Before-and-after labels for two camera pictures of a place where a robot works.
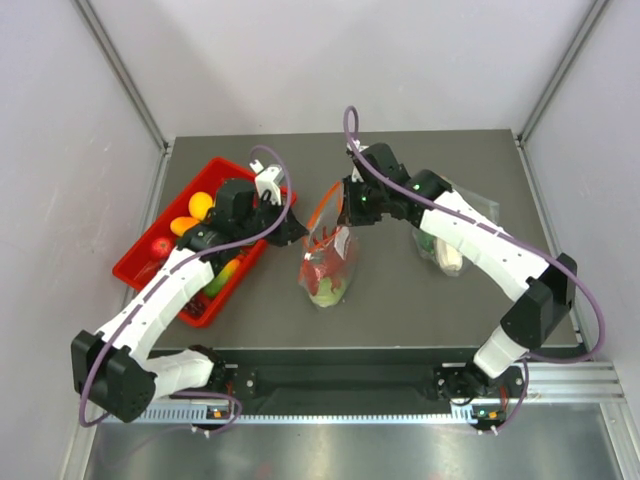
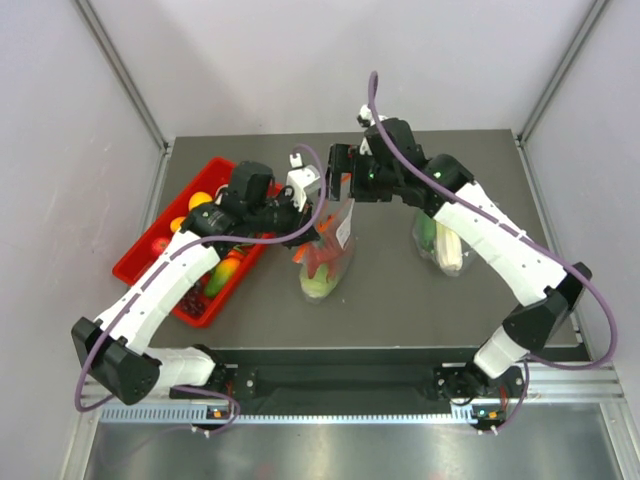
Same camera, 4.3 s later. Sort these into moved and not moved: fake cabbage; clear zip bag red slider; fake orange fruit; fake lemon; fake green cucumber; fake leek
Moved: fake cabbage; clear zip bag red slider
Not moved: fake orange fruit; fake lemon; fake leek; fake green cucumber
